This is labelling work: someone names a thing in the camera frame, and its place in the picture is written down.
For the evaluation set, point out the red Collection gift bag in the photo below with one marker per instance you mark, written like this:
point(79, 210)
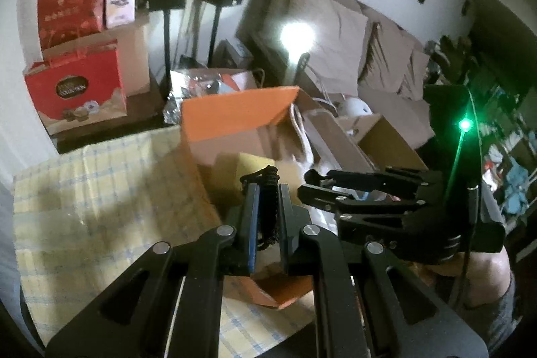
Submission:
point(78, 88)

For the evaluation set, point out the clear plastic bag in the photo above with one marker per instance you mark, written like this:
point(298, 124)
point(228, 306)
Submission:
point(325, 144)

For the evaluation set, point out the orange cardboard box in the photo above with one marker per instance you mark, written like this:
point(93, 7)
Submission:
point(232, 135)

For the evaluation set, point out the brown bed headboard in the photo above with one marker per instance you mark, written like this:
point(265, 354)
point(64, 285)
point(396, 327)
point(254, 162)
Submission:
point(277, 39)

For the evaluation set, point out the pink white package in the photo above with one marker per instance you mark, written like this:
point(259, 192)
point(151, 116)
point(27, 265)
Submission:
point(119, 12)

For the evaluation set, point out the black cable accessory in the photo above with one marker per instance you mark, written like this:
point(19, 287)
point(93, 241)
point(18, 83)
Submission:
point(268, 213)

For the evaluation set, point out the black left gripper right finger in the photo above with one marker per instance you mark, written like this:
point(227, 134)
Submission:
point(296, 234)

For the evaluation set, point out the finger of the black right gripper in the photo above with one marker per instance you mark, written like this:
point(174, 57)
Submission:
point(332, 201)
point(389, 178)

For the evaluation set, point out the silver foil snack bag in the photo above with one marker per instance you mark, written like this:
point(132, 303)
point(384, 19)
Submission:
point(201, 82)

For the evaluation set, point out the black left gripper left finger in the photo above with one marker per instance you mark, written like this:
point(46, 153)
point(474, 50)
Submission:
point(249, 231)

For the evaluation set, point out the person's right hand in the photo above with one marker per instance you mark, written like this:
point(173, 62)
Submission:
point(487, 280)

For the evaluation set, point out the beige pillow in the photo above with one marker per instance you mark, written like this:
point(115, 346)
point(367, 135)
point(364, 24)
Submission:
point(362, 53)

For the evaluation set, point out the small brown open box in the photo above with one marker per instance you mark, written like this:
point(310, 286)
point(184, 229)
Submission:
point(381, 142)

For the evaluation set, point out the yellow plaid tablecloth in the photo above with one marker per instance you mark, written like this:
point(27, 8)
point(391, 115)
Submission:
point(80, 219)

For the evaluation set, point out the red gift box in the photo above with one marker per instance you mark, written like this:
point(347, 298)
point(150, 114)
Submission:
point(60, 21)

